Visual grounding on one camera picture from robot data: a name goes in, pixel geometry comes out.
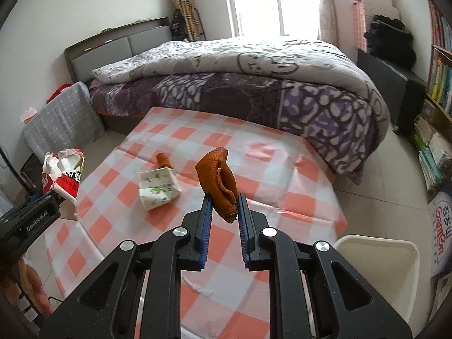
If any grey checkered cushion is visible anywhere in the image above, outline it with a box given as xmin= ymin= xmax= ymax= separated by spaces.
xmin=22 ymin=82 xmax=105 ymax=162

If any white plastic trash bin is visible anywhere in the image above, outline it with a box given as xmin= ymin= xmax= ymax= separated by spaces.
xmin=334 ymin=234 xmax=420 ymax=322

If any pile of dark clothes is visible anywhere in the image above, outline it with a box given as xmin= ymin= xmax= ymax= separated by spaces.
xmin=364 ymin=15 xmax=417 ymax=70

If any plaid folded item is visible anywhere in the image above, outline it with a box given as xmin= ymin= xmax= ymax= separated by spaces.
xmin=171 ymin=0 xmax=207 ymax=41

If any white tissue scrap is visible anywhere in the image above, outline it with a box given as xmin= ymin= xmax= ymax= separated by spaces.
xmin=182 ymin=276 xmax=214 ymax=297

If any green leaf paper cup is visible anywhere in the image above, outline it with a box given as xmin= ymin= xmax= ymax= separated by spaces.
xmin=138 ymin=167 xmax=182 ymax=211

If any person's left hand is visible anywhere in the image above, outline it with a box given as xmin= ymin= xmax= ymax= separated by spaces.
xmin=1 ymin=257 xmax=53 ymax=315

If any window with white frame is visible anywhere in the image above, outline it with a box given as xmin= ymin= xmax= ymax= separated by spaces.
xmin=227 ymin=0 xmax=320 ymax=40

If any orange peel piece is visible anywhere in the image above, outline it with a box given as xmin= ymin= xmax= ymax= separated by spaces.
xmin=195 ymin=147 xmax=238 ymax=223

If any wooden bookshelf with books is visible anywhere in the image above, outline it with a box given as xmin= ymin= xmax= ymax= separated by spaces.
xmin=414 ymin=0 xmax=451 ymax=194

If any black storage bench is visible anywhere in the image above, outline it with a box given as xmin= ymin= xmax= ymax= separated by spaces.
xmin=357 ymin=49 xmax=426 ymax=137

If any lower Ganten water carton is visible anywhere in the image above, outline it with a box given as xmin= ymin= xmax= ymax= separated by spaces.
xmin=428 ymin=191 xmax=451 ymax=278

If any beige curtain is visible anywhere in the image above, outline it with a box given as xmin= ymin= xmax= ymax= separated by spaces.
xmin=318 ymin=0 xmax=339 ymax=47

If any red instant noodle cup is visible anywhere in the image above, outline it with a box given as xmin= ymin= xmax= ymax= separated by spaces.
xmin=41 ymin=149 xmax=85 ymax=220

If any pink white storage cabinet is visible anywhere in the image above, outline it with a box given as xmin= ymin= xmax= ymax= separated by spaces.
xmin=352 ymin=0 xmax=400 ymax=52

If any bed with grey headboard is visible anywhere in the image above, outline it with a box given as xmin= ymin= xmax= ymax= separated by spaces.
xmin=64 ymin=18 xmax=171 ymax=83

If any orange white checkered mat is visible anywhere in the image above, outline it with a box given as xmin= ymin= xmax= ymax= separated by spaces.
xmin=44 ymin=108 xmax=347 ymax=338

